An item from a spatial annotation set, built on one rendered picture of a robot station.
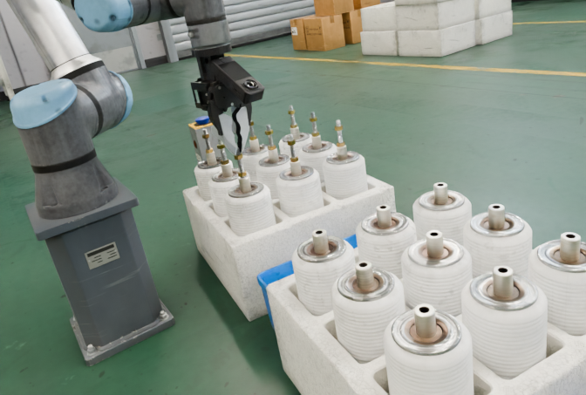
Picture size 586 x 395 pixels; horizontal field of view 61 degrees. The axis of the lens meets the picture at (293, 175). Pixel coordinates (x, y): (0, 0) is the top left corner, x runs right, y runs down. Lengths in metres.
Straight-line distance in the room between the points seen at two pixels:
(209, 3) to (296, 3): 6.03
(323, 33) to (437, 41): 1.41
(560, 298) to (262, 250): 0.54
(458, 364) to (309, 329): 0.24
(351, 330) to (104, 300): 0.56
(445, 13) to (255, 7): 3.43
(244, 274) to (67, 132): 0.43
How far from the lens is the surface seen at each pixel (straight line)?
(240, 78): 0.91
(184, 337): 1.09
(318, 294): 0.75
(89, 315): 1.08
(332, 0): 4.81
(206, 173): 1.20
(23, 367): 1.21
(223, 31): 0.94
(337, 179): 1.09
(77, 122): 0.99
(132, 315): 1.10
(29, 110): 0.98
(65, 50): 1.10
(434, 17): 3.64
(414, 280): 0.71
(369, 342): 0.67
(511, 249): 0.77
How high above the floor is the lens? 0.63
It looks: 21 degrees down
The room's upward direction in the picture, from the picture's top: 10 degrees counter-clockwise
